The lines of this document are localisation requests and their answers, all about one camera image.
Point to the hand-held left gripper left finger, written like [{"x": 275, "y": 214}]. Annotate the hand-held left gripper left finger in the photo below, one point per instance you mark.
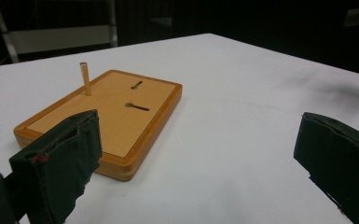
[{"x": 59, "y": 155}]

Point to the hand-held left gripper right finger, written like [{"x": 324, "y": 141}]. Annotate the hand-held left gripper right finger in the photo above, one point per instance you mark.
[{"x": 338, "y": 155}]

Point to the brown wooden box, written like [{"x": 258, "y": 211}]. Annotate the brown wooden box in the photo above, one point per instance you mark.
[{"x": 121, "y": 124}]

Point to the white table sheet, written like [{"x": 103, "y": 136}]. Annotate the white table sheet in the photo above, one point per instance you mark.
[{"x": 230, "y": 124}]

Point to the wooden frame stand peg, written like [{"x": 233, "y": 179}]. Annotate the wooden frame stand peg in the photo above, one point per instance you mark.
[{"x": 85, "y": 77}]

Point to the white metal desk frame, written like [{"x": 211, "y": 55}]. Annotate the white metal desk frame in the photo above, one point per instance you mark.
[{"x": 59, "y": 39}]

